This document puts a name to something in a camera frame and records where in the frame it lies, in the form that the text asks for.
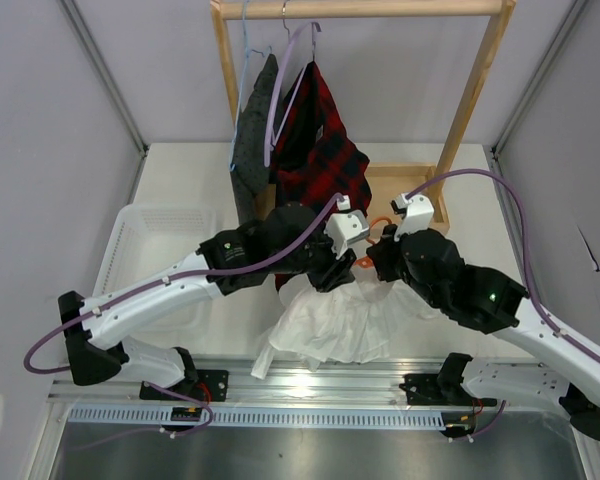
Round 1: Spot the orange hanger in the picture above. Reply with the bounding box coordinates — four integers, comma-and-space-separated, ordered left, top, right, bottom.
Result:
354, 216, 393, 269

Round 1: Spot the aluminium frame post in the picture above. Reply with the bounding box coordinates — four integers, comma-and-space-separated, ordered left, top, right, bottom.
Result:
489, 0, 591, 160
57, 0, 148, 157

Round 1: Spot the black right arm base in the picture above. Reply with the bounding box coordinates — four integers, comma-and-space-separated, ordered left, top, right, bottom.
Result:
398, 372, 474, 407

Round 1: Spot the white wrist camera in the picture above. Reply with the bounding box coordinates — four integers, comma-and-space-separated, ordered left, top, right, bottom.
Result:
324, 195, 370, 259
391, 193, 434, 242

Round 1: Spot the aluminium frame post left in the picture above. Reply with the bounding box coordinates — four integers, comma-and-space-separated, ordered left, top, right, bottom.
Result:
57, 0, 148, 157

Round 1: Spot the white pleated skirt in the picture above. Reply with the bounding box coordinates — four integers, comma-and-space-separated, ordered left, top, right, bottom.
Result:
251, 269, 440, 380

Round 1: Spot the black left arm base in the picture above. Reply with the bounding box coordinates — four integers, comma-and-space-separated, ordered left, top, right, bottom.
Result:
139, 369, 229, 403

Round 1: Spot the wooden clothes rack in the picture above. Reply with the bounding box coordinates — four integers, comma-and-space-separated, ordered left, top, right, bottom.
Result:
209, 0, 518, 240

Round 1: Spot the purple hanger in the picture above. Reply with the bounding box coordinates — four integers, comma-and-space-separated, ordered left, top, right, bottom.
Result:
264, 0, 322, 169

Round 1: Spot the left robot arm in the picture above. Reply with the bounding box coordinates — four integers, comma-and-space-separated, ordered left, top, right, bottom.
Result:
58, 203, 369, 400

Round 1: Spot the light blue hanger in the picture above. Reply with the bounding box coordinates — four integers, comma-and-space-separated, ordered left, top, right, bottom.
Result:
228, 0, 273, 173

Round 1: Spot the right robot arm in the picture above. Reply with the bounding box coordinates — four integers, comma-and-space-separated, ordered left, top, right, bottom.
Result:
367, 226, 600, 442

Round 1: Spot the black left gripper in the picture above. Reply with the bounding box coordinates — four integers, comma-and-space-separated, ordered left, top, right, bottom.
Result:
269, 221, 357, 293

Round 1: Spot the slotted cable duct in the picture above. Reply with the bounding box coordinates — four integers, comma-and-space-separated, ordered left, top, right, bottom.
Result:
68, 403, 445, 431

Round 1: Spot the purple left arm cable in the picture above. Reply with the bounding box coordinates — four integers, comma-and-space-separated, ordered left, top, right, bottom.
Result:
23, 193, 349, 441

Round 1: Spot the red black plaid garment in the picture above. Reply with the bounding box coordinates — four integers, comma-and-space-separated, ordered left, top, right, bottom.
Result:
269, 60, 373, 294

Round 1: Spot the dark grey dotted garment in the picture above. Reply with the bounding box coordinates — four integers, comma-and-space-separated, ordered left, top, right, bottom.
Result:
230, 54, 278, 224

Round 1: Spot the aluminium mounting rail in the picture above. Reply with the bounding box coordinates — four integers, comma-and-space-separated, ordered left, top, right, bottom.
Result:
47, 357, 594, 412

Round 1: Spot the aluminium frame post right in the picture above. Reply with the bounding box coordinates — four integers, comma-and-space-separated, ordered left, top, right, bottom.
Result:
489, 0, 591, 160

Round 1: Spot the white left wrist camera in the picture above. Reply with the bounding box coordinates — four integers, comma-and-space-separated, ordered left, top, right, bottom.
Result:
324, 195, 370, 259

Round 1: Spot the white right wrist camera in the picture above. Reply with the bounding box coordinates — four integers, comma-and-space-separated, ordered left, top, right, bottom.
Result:
391, 193, 434, 242

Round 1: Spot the white plastic basket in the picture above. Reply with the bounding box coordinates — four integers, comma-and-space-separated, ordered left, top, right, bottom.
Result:
86, 203, 218, 335

